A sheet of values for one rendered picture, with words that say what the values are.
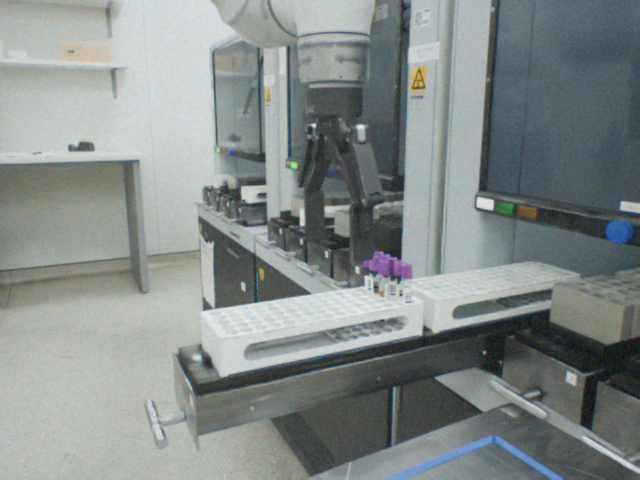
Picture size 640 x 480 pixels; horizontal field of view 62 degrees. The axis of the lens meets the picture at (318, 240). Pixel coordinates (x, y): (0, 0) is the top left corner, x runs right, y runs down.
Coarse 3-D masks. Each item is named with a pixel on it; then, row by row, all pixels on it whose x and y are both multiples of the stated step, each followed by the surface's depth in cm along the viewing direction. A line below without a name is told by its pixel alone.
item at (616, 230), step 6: (612, 222) 67; (618, 222) 66; (624, 222) 66; (606, 228) 68; (612, 228) 67; (618, 228) 67; (624, 228) 66; (630, 228) 66; (606, 234) 68; (612, 234) 67; (618, 234) 67; (624, 234) 66; (630, 234) 66; (612, 240) 67; (618, 240) 67; (624, 240) 66
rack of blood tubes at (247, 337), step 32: (352, 288) 81; (224, 320) 69; (256, 320) 69; (288, 320) 69; (320, 320) 69; (352, 320) 71; (416, 320) 75; (224, 352) 64; (256, 352) 73; (288, 352) 73; (320, 352) 69
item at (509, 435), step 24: (504, 408) 56; (432, 432) 52; (456, 432) 52; (480, 432) 52; (504, 432) 52; (528, 432) 52; (552, 432) 52; (384, 456) 48; (408, 456) 48; (432, 456) 48; (456, 456) 48; (480, 456) 48; (504, 456) 48; (528, 456) 48; (552, 456) 48; (576, 456) 48; (600, 456) 48
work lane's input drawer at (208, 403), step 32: (512, 320) 83; (192, 352) 71; (352, 352) 71; (384, 352) 73; (416, 352) 74; (448, 352) 77; (480, 352) 80; (192, 384) 65; (224, 384) 64; (256, 384) 65; (288, 384) 66; (320, 384) 68; (352, 384) 71; (384, 384) 73; (160, 416) 67; (192, 416) 64; (224, 416) 63; (256, 416) 65; (160, 448) 63
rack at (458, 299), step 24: (528, 264) 95; (432, 288) 82; (456, 288) 82; (480, 288) 82; (504, 288) 82; (528, 288) 84; (552, 288) 93; (432, 312) 77; (456, 312) 88; (480, 312) 88; (504, 312) 82; (528, 312) 85
